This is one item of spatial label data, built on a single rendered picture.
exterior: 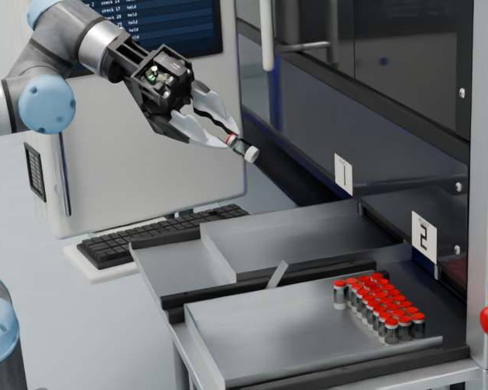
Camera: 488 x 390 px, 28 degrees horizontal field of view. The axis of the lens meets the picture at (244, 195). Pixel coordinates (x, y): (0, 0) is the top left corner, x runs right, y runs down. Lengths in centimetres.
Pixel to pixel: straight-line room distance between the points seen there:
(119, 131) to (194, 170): 22
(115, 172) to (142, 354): 126
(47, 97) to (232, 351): 51
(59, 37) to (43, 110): 17
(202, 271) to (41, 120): 62
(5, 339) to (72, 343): 209
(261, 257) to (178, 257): 16
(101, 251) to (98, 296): 174
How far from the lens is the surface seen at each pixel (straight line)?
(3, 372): 144
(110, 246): 211
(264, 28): 200
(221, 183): 236
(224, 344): 156
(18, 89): 133
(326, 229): 197
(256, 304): 166
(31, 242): 444
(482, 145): 137
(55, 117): 131
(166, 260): 188
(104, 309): 373
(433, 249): 155
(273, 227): 199
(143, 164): 226
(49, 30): 145
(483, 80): 134
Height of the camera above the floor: 163
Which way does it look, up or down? 20 degrees down
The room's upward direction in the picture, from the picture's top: 4 degrees counter-clockwise
